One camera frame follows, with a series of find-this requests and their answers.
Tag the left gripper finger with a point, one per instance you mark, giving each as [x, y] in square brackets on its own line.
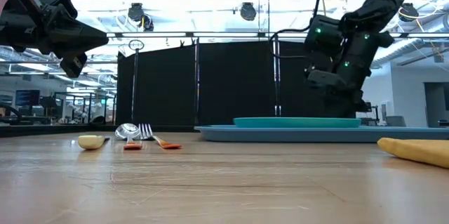
[74, 65]
[82, 38]

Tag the teal plate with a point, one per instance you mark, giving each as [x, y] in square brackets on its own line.
[298, 123]

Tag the yellow cloth napkin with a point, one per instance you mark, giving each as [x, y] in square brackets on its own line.
[417, 150]

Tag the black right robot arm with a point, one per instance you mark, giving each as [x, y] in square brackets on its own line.
[382, 3]

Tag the blue plastic tray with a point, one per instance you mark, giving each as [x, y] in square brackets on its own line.
[280, 135]

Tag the small black monitor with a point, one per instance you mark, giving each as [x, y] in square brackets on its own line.
[369, 106]

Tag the gray chair back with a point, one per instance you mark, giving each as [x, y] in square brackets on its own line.
[395, 121]

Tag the metal curtain pole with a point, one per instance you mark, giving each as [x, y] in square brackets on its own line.
[277, 87]
[196, 83]

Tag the dark gray door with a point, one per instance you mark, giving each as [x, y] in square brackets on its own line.
[436, 104]

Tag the dark wall monitor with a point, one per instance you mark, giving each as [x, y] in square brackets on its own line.
[27, 97]

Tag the black table edge rail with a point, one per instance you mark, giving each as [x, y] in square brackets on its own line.
[52, 131]

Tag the white ribbed air duct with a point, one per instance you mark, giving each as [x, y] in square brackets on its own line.
[396, 52]

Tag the horizontal metal rail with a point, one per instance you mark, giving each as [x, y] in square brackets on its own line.
[158, 34]

